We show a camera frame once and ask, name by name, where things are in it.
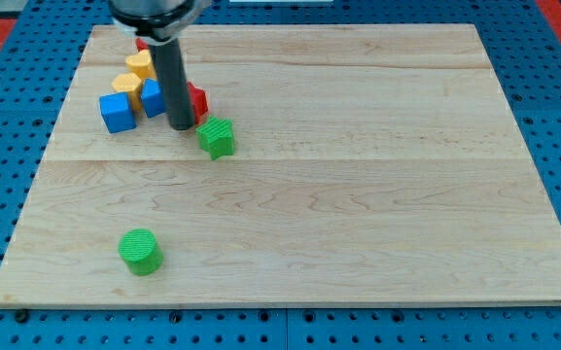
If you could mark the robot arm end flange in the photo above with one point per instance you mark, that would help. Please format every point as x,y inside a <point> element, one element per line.
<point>157,21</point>

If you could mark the blue cube block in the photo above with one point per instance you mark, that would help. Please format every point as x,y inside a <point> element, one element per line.
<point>116,112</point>

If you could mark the red block at top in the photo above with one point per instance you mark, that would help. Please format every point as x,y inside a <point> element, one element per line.
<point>141,44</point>

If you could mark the green star block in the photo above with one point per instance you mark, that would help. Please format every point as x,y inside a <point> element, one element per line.
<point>216,137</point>

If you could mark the wooden board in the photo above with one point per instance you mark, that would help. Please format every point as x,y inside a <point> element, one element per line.
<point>375,166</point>

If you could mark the red block right of rod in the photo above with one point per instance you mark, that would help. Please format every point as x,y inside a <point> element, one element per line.
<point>200,104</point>

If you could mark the blue block behind rod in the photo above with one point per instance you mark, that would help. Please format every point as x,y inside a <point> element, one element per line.
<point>152,100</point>

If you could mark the green cylinder block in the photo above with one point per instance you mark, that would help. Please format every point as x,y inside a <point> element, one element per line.
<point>140,252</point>

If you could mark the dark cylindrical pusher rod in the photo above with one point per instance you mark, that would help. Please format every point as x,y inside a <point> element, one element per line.
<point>170,69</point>

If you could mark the yellow heart block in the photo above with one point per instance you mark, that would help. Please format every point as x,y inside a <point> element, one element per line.
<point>141,65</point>

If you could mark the yellow hexagon block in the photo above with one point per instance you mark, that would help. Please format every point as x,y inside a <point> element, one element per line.
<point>131,85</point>

